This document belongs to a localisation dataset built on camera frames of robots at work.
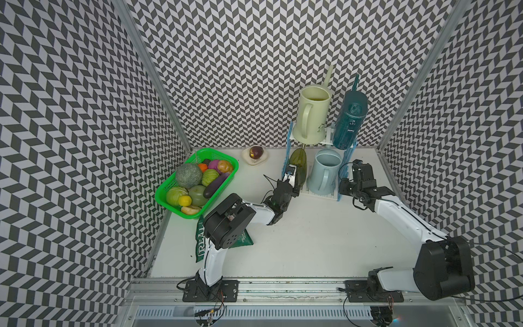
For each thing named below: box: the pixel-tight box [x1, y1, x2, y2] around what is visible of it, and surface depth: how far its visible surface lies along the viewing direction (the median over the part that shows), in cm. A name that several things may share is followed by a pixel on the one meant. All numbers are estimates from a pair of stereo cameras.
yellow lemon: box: [178, 194, 193, 208], surface depth 89 cm
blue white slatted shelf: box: [281, 121, 358, 202], surface depth 88 cm
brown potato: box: [217, 160, 233, 174], surface depth 101 cm
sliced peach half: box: [181, 205, 201, 216], surface depth 88 cm
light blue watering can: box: [306, 148, 343, 196], surface depth 87 cm
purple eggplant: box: [202, 172, 231, 199], surface depth 93 cm
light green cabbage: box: [201, 168, 220, 187], surface depth 98 cm
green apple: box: [188, 185, 209, 208], surface depth 92 cm
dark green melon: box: [175, 162, 203, 189], surface depth 93 cm
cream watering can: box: [292, 65, 335, 146], surface depth 72 cm
